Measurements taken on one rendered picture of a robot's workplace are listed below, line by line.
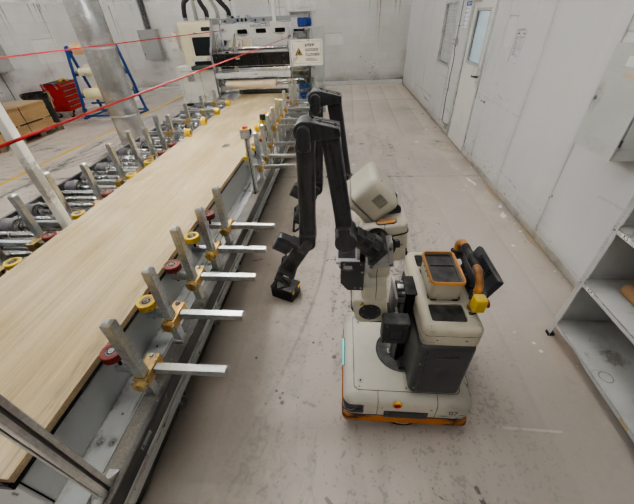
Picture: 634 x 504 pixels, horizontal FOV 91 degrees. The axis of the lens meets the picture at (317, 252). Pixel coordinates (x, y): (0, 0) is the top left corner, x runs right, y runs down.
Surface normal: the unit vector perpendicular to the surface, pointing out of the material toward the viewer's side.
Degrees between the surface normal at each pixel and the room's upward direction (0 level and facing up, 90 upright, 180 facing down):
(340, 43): 90
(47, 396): 0
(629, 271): 90
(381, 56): 90
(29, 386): 0
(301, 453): 0
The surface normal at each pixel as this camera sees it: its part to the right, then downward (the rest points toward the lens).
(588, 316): -0.07, 0.61
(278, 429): -0.04, -0.79
